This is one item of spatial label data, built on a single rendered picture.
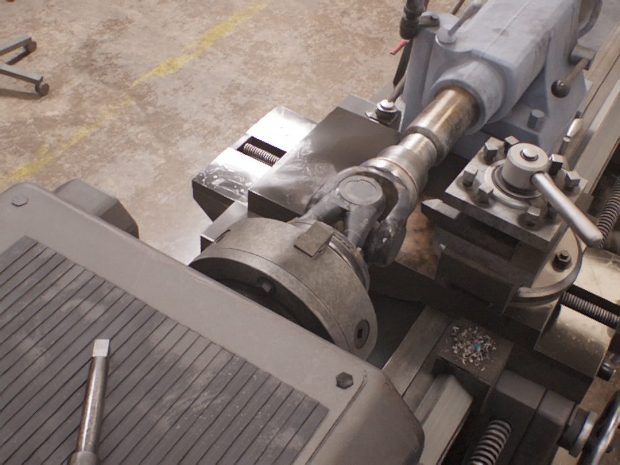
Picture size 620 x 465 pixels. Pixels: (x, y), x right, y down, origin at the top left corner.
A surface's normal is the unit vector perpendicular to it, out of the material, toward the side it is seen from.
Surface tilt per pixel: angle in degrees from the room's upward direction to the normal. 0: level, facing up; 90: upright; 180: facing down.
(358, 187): 0
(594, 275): 0
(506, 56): 0
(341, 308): 46
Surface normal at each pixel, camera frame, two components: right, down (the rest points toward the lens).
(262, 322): 0.08, -0.70
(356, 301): 0.72, -0.10
